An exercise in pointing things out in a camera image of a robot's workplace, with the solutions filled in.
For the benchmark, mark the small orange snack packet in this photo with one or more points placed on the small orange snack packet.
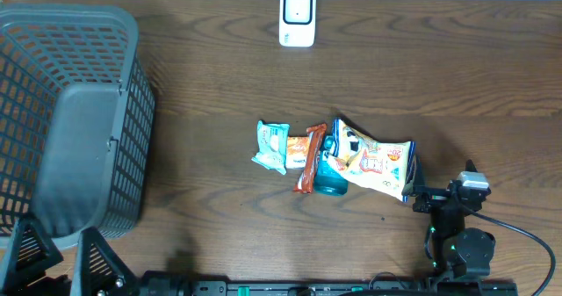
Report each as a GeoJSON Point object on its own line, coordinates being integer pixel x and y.
{"type": "Point", "coordinates": [297, 152]}

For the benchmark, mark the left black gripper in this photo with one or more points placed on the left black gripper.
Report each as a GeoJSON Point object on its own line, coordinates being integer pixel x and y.
{"type": "Point", "coordinates": [91, 258]}

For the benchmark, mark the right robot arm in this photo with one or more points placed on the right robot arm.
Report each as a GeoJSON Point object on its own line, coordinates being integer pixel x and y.
{"type": "Point", "coordinates": [457, 251]}

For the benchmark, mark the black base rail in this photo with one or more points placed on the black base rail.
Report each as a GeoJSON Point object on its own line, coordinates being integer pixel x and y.
{"type": "Point", "coordinates": [158, 283]}

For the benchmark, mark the orange snack bar wrapper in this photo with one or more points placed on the orange snack bar wrapper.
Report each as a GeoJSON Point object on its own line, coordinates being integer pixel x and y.
{"type": "Point", "coordinates": [306, 179]}

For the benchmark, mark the mint green wipes pack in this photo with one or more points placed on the mint green wipes pack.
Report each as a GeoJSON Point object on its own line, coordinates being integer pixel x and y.
{"type": "Point", "coordinates": [272, 145]}

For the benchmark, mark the grey plastic mesh basket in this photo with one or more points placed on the grey plastic mesh basket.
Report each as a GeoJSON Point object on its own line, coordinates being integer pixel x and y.
{"type": "Point", "coordinates": [77, 113]}

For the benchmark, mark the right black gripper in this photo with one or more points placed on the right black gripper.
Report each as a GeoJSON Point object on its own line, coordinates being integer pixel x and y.
{"type": "Point", "coordinates": [433, 197]}

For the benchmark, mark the teal Listerine mouthwash bottle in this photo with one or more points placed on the teal Listerine mouthwash bottle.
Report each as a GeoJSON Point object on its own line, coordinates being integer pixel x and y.
{"type": "Point", "coordinates": [327, 181]}

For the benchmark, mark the white barcode scanner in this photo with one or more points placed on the white barcode scanner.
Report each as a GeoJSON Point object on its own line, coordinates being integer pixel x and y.
{"type": "Point", "coordinates": [297, 23]}

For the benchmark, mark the yellow chips bag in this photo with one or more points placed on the yellow chips bag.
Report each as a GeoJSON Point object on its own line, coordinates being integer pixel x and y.
{"type": "Point", "coordinates": [381, 166]}

